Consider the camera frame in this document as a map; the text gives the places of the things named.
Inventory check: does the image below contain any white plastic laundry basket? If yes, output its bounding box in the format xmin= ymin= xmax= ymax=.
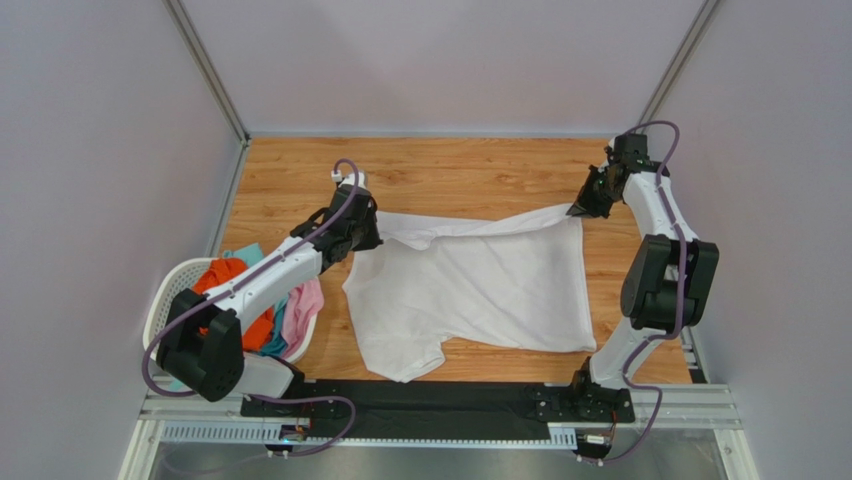
xmin=142 ymin=257 xmax=319 ymax=366

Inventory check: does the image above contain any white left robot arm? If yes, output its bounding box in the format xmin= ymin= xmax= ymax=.
xmin=142 ymin=167 xmax=382 ymax=402

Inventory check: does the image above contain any orange t shirt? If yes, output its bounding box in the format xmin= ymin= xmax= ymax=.
xmin=191 ymin=257 xmax=275 ymax=353

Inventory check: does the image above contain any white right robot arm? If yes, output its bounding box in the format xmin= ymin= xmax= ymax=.
xmin=567 ymin=128 xmax=720 ymax=389

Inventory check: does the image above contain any aluminium frame rail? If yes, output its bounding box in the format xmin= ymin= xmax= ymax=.
xmin=120 ymin=380 xmax=758 ymax=479

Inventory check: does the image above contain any white t shirt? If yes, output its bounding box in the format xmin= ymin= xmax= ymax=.
xmin=342 ymin=205 xmax=597 ymax=383

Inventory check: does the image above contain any teal t shirt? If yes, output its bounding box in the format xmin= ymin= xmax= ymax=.
xmin=177 ymin=243 xmax=289 ymax=359

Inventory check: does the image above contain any pink t shirt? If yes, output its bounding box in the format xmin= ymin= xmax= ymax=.
xmin=281 ymin=278 xmax=325 ymax=363

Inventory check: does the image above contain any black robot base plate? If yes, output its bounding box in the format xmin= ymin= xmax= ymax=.
xmin=241 ymin=380 xmax=636 ymax=440

